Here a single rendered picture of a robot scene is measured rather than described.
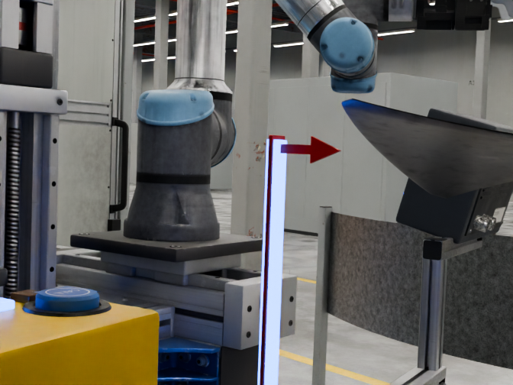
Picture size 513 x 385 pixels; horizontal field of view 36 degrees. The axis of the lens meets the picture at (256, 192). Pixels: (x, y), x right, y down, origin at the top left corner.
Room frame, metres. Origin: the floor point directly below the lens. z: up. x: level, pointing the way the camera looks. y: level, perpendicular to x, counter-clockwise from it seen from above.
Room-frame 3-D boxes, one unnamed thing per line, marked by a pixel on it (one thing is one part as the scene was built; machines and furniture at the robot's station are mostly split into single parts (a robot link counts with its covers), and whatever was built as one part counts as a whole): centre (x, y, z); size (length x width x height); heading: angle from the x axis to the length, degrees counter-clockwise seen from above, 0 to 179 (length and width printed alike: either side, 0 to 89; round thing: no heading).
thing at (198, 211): (1.24, 0.13, 1.09); 0.15 x 0.15 x 0.10
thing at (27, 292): (0.52, 0.15, 1.08); 0.02 x 0.02 x 0.01; 60
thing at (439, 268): (1.18, -0.27, 0.96); 0.03 x 0.03 x 0.20; 60
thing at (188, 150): (1.24, 0.13, 1.20); 0.13 x 0.12 x 0.14; 169
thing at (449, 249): (1.27, -0.32, 1.04); 0.24 x 0.03 x 0.03; 150
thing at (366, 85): (1.30, -0.15, 1.34); 0.11 x 0.08 x 0.11; 169
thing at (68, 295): (0.50, 0.12, 1.08); 0.04 x 0.04 x 0.02
